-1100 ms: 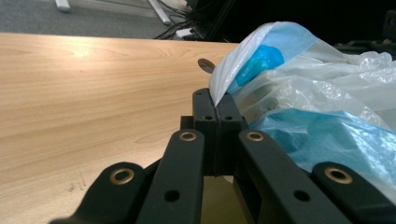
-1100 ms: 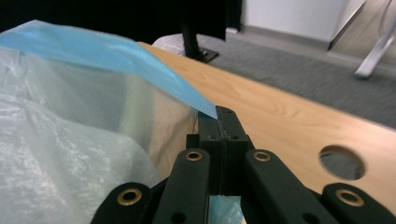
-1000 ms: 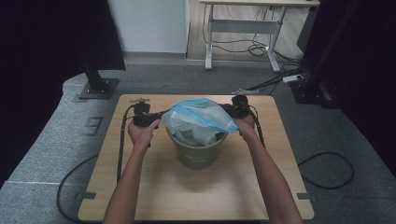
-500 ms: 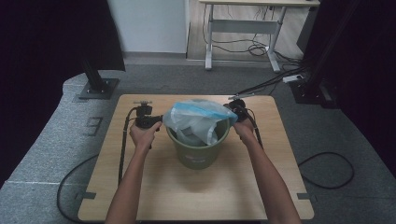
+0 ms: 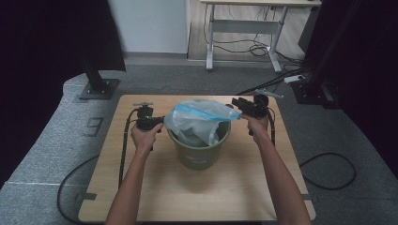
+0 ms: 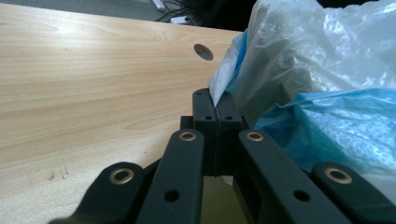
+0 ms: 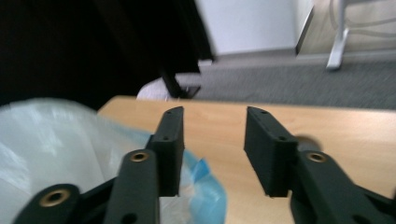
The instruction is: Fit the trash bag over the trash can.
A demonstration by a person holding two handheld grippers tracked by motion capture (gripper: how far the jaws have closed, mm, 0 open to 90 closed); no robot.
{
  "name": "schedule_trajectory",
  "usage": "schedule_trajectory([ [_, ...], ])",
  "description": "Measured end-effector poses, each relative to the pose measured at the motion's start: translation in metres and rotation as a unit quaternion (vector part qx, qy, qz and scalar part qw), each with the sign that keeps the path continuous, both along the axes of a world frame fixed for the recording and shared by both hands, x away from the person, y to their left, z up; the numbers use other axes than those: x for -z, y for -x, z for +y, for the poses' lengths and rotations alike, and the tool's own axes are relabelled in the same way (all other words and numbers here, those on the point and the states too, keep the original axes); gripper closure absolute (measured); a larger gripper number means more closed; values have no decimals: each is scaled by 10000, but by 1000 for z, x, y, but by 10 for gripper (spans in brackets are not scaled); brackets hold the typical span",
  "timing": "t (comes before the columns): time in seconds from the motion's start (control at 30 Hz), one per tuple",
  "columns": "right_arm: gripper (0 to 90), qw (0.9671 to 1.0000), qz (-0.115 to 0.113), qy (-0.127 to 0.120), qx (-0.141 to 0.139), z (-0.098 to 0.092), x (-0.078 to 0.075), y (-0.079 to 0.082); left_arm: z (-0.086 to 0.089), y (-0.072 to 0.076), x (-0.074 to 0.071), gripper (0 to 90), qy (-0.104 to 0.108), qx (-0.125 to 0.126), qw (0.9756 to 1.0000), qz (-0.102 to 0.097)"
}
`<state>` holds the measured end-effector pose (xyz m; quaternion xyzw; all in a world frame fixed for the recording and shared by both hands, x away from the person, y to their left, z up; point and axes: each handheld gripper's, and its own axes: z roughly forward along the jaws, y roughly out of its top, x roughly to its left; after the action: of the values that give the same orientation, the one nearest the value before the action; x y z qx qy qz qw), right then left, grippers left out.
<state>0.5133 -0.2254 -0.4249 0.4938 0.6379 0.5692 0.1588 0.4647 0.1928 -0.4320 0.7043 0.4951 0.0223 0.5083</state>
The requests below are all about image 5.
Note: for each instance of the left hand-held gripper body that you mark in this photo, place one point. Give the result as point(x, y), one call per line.
point(144, 117)

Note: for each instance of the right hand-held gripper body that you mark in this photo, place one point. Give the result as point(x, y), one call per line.
point(259, 108)

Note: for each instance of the white plastic bag blue strip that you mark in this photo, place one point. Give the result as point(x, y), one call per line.
point(197, 122)

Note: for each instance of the green plastic bucket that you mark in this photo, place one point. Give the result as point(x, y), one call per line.
point(200, 156)

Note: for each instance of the person's right hand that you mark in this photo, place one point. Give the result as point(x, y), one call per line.
point(258, 126)

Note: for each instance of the person's left hand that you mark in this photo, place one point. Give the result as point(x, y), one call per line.
point(144, 139)

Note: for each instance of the white power strip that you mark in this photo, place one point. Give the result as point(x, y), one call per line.
point(294, 78)

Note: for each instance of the grey tape floor marking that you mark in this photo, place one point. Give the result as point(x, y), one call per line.
point(93, 126)

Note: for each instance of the black metal stand square base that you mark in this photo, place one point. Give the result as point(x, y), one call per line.
point(98, 87)

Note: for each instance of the grey tape strip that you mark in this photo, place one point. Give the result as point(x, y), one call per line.
point(87, 196)
point(308, 197)

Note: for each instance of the dark curtain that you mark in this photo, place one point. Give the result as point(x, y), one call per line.
point(47, 62)
point(375, 78)

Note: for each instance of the white metal frame desk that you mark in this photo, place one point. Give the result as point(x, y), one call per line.
point(247, 26)

